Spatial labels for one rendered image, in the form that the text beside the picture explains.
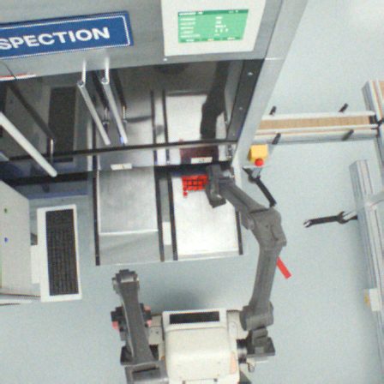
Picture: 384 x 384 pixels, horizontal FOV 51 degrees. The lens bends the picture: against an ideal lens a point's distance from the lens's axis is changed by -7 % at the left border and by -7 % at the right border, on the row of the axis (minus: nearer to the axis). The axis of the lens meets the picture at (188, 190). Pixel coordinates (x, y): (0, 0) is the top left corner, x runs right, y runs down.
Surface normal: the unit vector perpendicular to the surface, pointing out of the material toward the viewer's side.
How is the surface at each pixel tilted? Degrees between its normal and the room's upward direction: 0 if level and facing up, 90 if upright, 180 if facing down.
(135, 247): 0
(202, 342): 43
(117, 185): 0
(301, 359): 0
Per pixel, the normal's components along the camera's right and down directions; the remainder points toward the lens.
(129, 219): 0.01, -0.25
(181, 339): -0.04, -0.84
